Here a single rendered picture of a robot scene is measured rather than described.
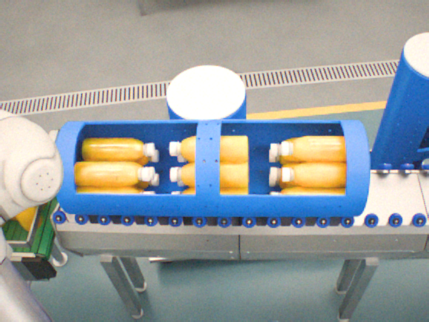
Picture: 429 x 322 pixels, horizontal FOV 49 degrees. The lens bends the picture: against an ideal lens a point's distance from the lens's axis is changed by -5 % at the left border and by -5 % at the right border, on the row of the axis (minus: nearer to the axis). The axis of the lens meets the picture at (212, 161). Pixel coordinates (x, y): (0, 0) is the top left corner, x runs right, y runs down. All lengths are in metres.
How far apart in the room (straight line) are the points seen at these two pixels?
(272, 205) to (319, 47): 2.34
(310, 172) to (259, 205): 0.17
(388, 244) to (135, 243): 0.81
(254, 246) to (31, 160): 0.97
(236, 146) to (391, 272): 1.43
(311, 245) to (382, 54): 2.25
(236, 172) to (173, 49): 2.30
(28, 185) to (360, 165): 0.88
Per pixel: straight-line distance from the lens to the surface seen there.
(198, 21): 3.81
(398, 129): 2.13
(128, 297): 2.18
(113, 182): 1.41
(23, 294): 0.85
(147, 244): 1.60
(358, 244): 1.60
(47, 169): 0.75
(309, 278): 2.47
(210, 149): 1.31
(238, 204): 1.34
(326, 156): 1.37
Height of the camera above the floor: 2.25
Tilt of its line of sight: 53 degrees down
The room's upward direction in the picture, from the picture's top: 5 degrees counter-clockwise
